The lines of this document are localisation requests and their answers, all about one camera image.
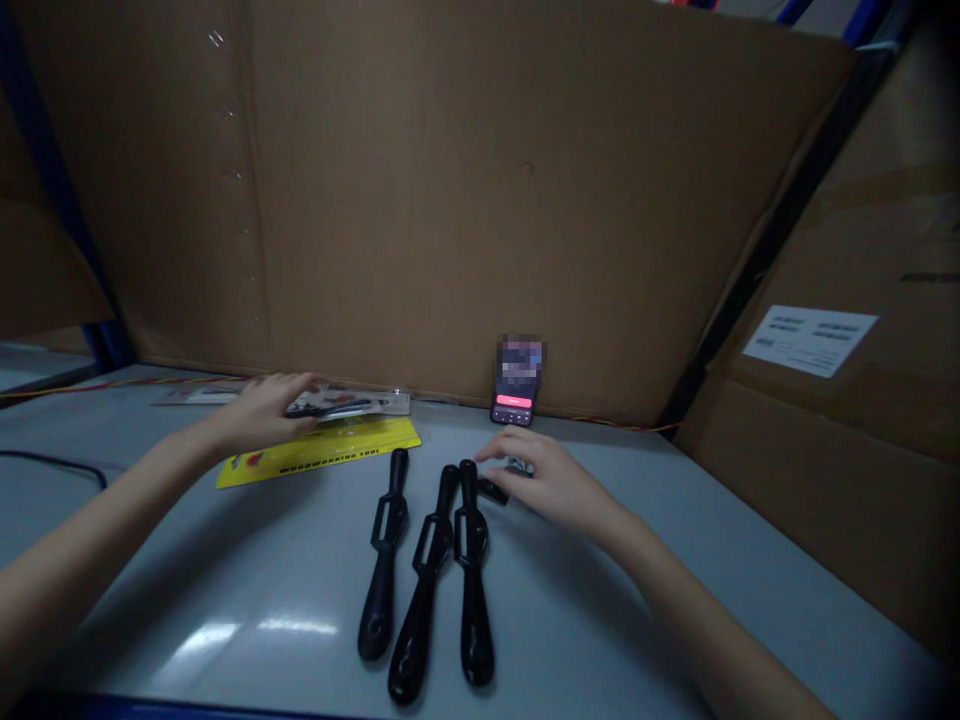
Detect person's left hand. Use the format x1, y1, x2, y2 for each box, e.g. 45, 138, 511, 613
215, 371, 328, 454

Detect person's right hand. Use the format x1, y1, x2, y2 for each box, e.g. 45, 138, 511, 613
474, 425, 618, 528

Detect person's right fingers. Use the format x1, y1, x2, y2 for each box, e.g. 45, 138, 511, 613
474, 425, 543, 498

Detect person's left fingers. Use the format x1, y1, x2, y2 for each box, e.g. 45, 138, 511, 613
271, 371, 328, 400

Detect small black metal part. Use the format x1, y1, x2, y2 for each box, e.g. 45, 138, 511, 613
478, 462, 535, 506

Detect clear blister pack with tool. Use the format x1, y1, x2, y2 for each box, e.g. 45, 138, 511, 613
283, 384, 413, 424

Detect smartphone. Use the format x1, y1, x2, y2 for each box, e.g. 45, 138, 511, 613
489, 332, 547, 431

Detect yellow packaging card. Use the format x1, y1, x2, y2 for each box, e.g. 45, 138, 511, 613
215, 416, 424, 492

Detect flat clear packaging sheet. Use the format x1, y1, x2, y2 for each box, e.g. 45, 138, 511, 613
152, 382, 255, 408

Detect black spokeshave tool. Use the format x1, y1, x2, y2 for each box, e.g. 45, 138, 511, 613
386, 464, 461, 707
356, 447, 412, 664
452, 458, 497, 691

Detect large brown cardboard sheet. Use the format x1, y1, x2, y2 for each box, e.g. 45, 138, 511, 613
13, 0, 861, 430

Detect plain brown cardboard box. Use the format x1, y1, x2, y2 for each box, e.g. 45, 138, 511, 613
0, 78, 118, 355

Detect cardboard box with white label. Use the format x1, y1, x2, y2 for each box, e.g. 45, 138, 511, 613
669, 20, 960, 665

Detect red and yellow twisted wire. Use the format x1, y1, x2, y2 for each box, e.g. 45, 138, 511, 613
0, 374, 681, 436

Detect black cable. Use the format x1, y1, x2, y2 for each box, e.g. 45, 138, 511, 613
0, 449, 111, 490

